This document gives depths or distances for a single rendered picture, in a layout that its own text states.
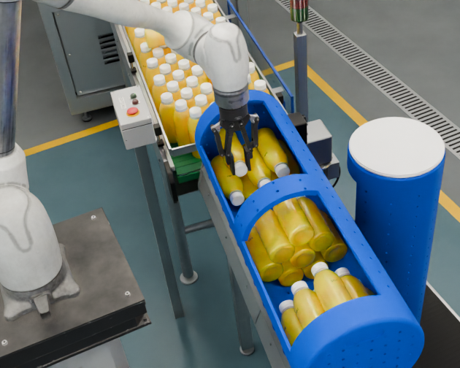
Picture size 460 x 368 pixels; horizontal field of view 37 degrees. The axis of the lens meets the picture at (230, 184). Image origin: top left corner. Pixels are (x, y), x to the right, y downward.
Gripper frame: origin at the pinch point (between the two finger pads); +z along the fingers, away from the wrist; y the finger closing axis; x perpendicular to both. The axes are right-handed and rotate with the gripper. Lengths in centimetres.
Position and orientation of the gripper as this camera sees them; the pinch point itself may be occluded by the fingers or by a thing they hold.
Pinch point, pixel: (239, 161)
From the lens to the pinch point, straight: 191.0
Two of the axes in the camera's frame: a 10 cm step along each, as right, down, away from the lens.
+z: 1.0, 7.4, 6.7
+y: 9.5, -2.6, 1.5
